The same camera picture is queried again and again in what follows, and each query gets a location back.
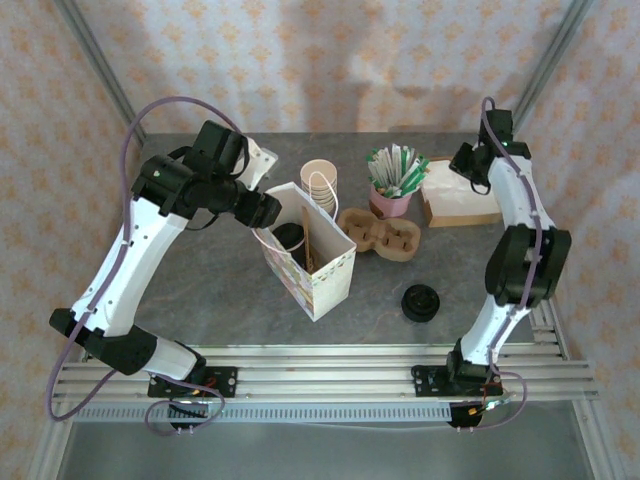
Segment white printed paper bag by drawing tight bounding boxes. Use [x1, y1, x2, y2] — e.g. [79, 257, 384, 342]
[252, 169, 357, 324]

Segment stack of paper cups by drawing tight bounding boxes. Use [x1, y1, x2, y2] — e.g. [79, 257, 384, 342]
[299, 158, 339, 211]

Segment white paper napkins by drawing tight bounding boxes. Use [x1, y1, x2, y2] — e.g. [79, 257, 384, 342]
[423, 158, 501, 216]

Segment cardboard cup carrier stack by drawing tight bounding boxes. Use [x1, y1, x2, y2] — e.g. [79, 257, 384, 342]
[337, 207, 421, 262]

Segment pink sachet holder cup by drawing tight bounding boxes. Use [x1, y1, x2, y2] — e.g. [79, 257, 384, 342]
[368, 183, 414, 218]

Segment aluminium frame post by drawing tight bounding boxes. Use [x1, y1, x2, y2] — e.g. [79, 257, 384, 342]
[53, 0, 147, 147]
[498, 0, 596, 147]

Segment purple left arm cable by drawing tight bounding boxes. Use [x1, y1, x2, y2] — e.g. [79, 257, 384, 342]
[46, 96, 227, 437]

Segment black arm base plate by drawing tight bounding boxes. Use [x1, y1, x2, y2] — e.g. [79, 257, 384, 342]
[412, 364, 503, 400]
[199, 366, 239, 400]

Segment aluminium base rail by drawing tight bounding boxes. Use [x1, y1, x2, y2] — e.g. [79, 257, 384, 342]
[53, 343, 601, 402]

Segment grey slotted cable duct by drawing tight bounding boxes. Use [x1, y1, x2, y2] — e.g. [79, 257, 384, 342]
[74, 402, 454, 425]

